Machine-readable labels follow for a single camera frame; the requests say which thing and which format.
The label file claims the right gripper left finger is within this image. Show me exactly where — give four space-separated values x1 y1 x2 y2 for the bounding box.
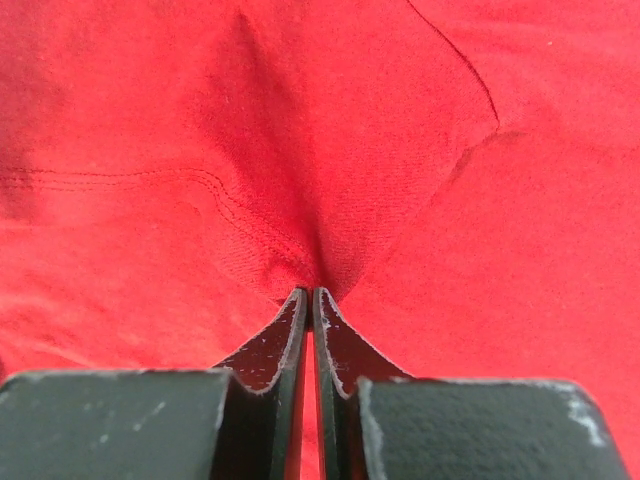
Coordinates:
1 289 308 479

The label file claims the red t shirt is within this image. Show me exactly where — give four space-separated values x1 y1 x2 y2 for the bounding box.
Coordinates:
1 1 639 477

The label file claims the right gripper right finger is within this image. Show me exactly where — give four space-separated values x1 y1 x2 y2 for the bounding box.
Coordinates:
312 288 629 479

